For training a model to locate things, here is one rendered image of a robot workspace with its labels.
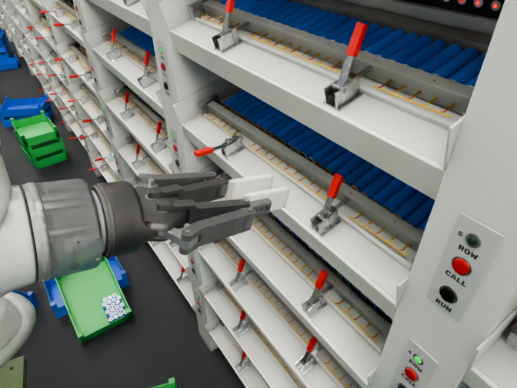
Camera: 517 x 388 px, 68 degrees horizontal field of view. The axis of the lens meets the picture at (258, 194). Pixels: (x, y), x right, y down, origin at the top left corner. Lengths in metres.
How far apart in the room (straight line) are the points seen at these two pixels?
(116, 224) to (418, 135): 0.31
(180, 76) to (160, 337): 1.06
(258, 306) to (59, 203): 0.70
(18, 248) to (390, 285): 0.42
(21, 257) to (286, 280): 0.53
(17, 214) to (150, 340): 1.30
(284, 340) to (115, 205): 0.64
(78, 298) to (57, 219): 1.40
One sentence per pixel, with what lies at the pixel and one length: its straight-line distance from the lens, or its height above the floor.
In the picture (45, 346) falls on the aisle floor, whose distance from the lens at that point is 1.75.
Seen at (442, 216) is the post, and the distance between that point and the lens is 0.42.
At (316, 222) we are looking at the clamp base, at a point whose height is 0.94.
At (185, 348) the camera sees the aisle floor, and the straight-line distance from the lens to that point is 1.58.
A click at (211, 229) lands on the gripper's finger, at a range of 0.41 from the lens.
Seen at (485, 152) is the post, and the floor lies 1.17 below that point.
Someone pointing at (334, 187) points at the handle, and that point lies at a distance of 0.56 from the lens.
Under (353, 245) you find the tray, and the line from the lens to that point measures 0.57.
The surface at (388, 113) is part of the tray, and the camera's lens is 0.46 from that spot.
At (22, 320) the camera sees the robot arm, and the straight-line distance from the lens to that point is 1.29.
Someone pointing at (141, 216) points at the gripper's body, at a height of 1.09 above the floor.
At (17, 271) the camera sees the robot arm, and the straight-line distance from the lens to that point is 0.37.
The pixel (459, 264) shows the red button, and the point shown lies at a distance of 0.42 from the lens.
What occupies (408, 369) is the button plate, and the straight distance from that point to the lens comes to 0.58.
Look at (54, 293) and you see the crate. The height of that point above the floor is 0.00.
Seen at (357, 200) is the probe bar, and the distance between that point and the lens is 0.59.
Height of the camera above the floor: 1.33
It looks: 37 degrees down
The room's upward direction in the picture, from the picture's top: straight up
